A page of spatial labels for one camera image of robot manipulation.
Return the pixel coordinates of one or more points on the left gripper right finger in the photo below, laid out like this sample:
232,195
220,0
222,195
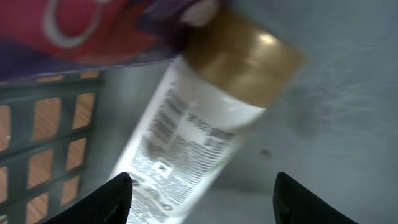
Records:
295,204

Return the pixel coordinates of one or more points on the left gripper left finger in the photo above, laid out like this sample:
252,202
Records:
109,204

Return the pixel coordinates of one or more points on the white tube with gold cap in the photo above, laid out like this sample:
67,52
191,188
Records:
206,104

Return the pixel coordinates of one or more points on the purple Carefree pad pack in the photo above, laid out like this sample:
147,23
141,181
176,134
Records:
45,37

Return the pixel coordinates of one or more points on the grey plastic mesh basket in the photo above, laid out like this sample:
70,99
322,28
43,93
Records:
334,129

